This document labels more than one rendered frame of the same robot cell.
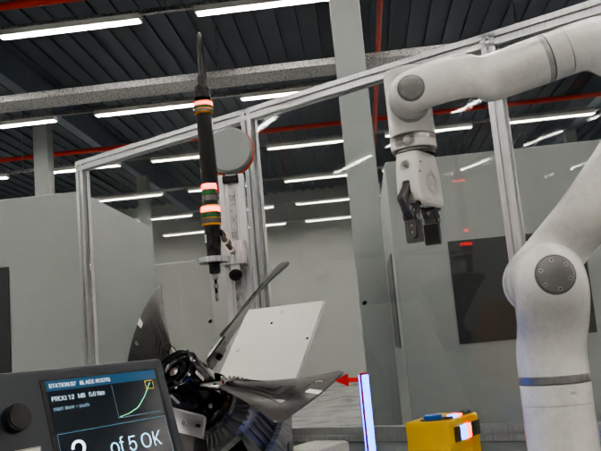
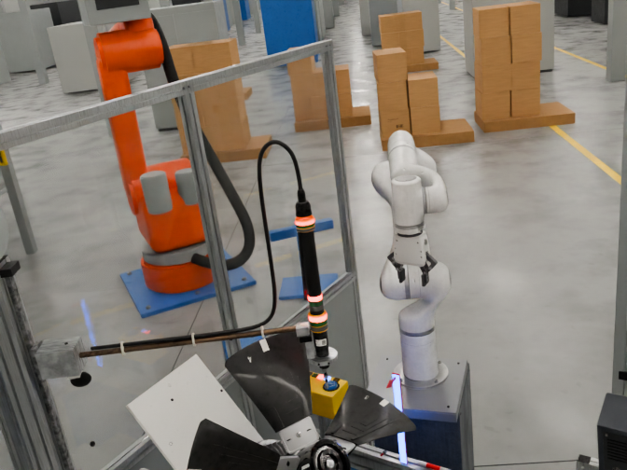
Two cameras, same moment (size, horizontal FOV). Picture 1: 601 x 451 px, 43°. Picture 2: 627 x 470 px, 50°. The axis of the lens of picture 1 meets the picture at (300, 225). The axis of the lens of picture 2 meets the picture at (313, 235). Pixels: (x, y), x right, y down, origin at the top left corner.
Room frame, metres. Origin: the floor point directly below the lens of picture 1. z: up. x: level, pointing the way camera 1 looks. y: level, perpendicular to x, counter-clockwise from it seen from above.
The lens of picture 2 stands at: (1.62, 1.62, 2.32)
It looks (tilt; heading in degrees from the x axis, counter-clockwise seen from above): 21 degrees down; 272
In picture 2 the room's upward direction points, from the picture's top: 7 degrees counter-clockwise
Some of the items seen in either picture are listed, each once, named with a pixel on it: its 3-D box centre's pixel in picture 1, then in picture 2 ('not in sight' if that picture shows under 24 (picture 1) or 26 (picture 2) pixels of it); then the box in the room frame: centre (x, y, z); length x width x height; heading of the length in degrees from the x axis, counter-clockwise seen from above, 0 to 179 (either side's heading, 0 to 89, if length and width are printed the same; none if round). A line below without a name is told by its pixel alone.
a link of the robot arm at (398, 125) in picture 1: (409, 102); (409, 200); (1.39, -0.22, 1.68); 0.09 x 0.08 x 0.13; 174
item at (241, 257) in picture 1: (234, 254); (59, 357); (2.30, 0.20, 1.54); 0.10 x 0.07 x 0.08; 1
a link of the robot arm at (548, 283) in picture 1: (549, 312); (424, 296); (1.33, -0.41, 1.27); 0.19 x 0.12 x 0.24; 174
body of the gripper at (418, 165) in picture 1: (417, 178); (411, 245); (1.39, -0.22, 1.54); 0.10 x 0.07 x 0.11; 146
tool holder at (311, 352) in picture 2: (213, 241); (316, 341); (1.68, 0.20, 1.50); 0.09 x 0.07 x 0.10; 1
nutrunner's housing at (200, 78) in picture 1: (207, 172); (313, 283); (1.67, 0.20, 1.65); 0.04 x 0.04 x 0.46
